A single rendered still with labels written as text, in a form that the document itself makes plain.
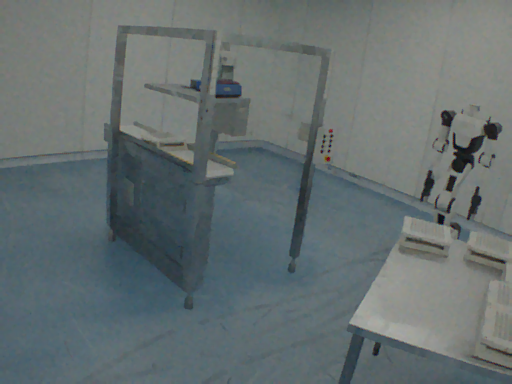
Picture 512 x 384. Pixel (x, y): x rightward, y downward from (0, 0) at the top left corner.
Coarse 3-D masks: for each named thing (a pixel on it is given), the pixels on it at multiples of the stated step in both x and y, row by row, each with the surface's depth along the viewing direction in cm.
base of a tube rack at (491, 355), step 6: (480, 324) 141; (480, 330) 136; (486, 348) 126; (492, 348) 126; (474, 354) 126; (480, 354) 125; (486, 354) 124; (492, 354) 123; (498, 354) 123; (504, 354) 123; (492, 360) 123; (498, 360) 122; (504, 360) 121; (510, 360) 121; (510, 366) 120
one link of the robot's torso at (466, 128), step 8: (456, 120) 349; (464, 120) 344; (472, 120) 340; (480, 120) 338; (488, 120) 354; (456, 128) 350; (464, 128) 345; (472, 128) 339; (480, 128) 338; (456, 136) 352; (464, 136) 347; (472, 136) 341; (480, 136) 344; (456, 144) 354; (464, 144) 348; (472, 144) 345; (480, 144) 357; (464, 152) 353; (472, 152) 351
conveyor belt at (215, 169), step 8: (104, 128) 344; (120, 128) 343; (128, 128) 346; (136, 128) 350; (136, 136) 324; (168, 152) 292; (176, 152) 294; (184, 152) 297; (192, 152) 299; (192, 160) 280; (208, 160) 285; (208, 168) 268; (216, 168) 270; (224, 168) 273; (208, 176) 261; (216, 176) 265; (224, 176) 270
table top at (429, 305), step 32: (416, 256) 196; (448, 256) 200; (384, 288) 163; (416, 288) 166; (448, 288) 169; (480, 288) 172; (352, 320) 140; (384, 320) 142; (416, 320) 144; (448, 320) 146; (416, 352) 130; (448, 352) 127
